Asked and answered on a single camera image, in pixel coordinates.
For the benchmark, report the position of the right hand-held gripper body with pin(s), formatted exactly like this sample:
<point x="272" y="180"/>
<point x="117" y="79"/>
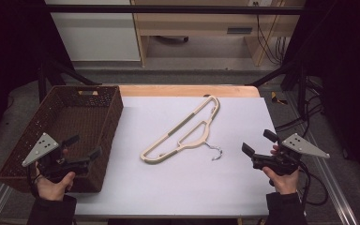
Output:
<point x="303" y="146"/>

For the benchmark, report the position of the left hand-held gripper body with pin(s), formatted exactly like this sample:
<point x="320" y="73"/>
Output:
<point x="40" y="149"/>

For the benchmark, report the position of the brown woven basket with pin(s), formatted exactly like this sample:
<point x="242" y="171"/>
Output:
<point x="75" y="118"/>

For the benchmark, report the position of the beige hanger with grey pads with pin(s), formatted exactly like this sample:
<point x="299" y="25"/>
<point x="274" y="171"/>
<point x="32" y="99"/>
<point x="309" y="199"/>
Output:
<point x="193" y="144"/>

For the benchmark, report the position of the person's right hand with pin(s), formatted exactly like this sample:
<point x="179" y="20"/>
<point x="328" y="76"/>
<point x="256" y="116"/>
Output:
<point x="284" y="184"/>

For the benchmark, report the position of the person's left hand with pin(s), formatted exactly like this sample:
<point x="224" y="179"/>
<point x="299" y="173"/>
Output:
<point x="53" y="191"/>

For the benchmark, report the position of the yellow and black tool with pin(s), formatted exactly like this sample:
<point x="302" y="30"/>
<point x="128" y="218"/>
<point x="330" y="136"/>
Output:
<point x="275" y="98"/>

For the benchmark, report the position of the white table sheet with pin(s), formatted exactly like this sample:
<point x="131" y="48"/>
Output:
<point x="175" y="187"/>

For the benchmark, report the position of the wooden table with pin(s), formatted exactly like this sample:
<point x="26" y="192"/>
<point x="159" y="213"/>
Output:
<point x="184" y="90"/>

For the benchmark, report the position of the black curtain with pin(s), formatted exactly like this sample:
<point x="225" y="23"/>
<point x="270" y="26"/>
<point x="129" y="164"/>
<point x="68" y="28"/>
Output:
<point x="350" y="62"/>
<point x="9" y="47"/>

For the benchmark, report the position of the white cabinet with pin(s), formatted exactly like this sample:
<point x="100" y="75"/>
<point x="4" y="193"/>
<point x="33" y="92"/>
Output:
<point x="97" y="34"/>

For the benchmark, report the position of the light wooden desk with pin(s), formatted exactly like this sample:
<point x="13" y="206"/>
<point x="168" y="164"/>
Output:
<point x="200" y="23"/>

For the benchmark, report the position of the black frame stand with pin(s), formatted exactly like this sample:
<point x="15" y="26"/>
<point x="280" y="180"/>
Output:
<point x="301" y="93"/>
<point x="42" y="84"/>

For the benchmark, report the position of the black horizontal frame bar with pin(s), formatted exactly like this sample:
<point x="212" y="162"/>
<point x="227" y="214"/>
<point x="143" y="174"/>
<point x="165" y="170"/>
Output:
<point x="168" y="9"/>

